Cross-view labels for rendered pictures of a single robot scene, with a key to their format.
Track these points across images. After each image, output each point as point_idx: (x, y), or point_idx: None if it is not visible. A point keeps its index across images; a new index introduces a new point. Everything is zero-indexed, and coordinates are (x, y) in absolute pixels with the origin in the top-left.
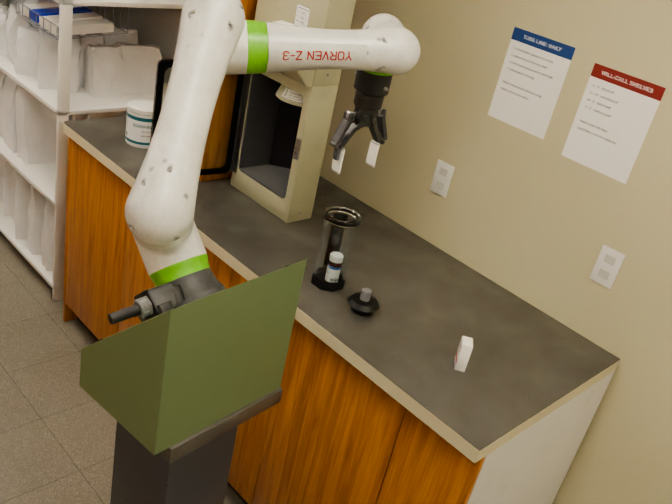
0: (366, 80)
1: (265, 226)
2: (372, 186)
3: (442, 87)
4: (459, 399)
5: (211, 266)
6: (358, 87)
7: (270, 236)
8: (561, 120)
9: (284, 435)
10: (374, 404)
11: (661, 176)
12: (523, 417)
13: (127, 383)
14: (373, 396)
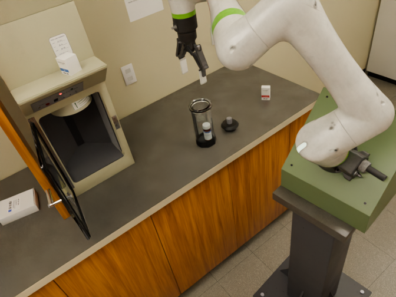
0: (194, 20)
1: (141, 172)
2: None
3: (94, 31)
4: (291, 99)
5: (165, 212)
6: (192, 28)
7: (155, 168)
8: None
9: (243, 205)
10: (278, 138)
11: None
12: (294, 83)
13: (393, 185)
14: (277, 135)
